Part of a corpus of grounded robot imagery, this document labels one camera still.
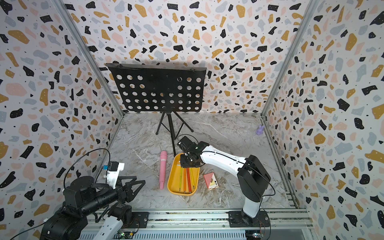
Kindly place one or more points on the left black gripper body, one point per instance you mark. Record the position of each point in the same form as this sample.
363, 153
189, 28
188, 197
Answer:
120, 195

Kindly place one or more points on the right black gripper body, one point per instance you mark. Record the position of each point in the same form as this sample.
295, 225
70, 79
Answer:
185, 161

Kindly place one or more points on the orange-sleeved hex key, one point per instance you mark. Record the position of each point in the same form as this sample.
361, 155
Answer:
185, 180

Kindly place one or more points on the green-sleeved hex key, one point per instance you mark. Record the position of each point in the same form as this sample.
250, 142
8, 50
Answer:
180, 179

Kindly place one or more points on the red-sleeved hex key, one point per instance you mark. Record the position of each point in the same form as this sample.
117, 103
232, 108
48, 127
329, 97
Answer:
189, 180

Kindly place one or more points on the yellow-sleeved hex key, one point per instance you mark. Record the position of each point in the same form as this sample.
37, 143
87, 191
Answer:
192, 178

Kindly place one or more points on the yellow plastic storage tray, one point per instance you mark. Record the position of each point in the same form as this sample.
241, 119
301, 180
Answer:
173, 182

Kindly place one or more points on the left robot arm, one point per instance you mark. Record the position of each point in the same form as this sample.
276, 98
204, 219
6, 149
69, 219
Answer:
84, 197

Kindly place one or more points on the red playing card box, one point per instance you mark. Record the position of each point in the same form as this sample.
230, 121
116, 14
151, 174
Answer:
211, 181

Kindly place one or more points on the pink toy microphone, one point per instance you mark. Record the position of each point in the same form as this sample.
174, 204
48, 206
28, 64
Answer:
163, 165

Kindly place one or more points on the small purple figurine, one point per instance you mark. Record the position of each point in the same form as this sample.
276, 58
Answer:
260, 130

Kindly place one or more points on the black perforated music stand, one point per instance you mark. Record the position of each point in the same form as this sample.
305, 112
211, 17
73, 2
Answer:
146, 88

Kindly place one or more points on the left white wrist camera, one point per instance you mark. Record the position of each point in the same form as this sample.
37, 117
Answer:
113, 170

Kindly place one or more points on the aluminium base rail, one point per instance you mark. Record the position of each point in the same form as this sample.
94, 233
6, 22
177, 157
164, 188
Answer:
221, 224

